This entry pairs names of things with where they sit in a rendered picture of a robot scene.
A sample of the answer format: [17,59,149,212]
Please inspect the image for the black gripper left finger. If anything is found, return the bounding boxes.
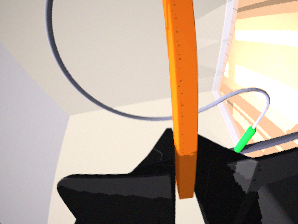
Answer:
[57,128,177,224]

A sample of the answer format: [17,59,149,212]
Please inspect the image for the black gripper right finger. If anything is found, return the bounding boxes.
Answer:
[194,135,298,224]

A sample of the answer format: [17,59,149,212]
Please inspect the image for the orange handle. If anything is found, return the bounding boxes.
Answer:
[164,0,198,200]

